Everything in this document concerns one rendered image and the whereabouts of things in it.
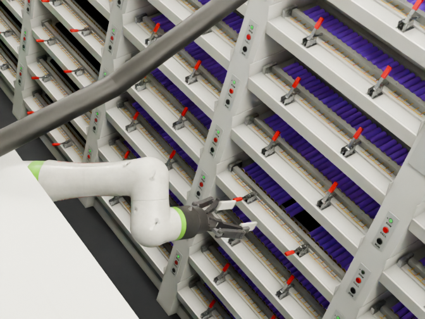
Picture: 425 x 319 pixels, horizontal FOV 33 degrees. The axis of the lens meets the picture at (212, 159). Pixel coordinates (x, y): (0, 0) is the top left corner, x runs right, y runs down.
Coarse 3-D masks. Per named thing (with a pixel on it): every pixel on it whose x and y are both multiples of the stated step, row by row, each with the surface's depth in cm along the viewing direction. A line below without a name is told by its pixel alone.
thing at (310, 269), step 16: (240, 160) 249; (224, 176) 247; (240, 192) 242; (240, 208) 242; (256, 208) 237; (272, 224) 233; (272, 240) 232; (288, 240) 228; (288, 256) 227; (304, 256) 224; (304, 272) 223; (320, 272) 220; (320, 288) 219; (336, 288) 211
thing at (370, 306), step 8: (384, 296) 211; (392, 296) 215; (368, 304) 207; (376, 304) 209; (384, 304) 210; (392, 304) 213; (400, 304) 210; (360, 312) 207; (368, 312) 210; (376, 312) 210; (384, 312) 209; (392, 312) 208; (400, 312) 208; (408, 312) 211
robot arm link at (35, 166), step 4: (28, 164) 198; (32, 164) 197; (36, 164) 197; (40, 164) 196; (28, 168) 196; (32, 168) 196; (36, 168) 195; (32, 172) 195; (36, 172) 194; (36, 176) 194
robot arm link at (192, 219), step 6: (186, 210) 193; (192, 210) 194; (186, 216) 191; (192, 216) 193; (198, 216) 194; (186, 222) 190; (192, 222) 192; (198, 222) 194; (186, 228) 190; (192, 228) 192; (198, 228) 194; (186, 234) 192; (192, 234) 194
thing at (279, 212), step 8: (232, 176) 246; (240, 176) 245; (240, 184) 243; (248, 184) 242; (256, 200) 238; (264, 200) 237; (264, 208) 236; (272, 208) 235; (280, 208) 234; (280, 216) 233; (288, 216) 232; (280, 224) 232; (288, 224) 230; (296, 224) 230; (296, 232) 228; (304, 232) 228; (296, 240) 227; (304, 240) 226; (312, 248) 224; (320, 248) 223; (320, 256) 222; (328, 256) 221; (328, 264) 220; (328, 272) 219; (336, 272) 218; (344, 272) 217
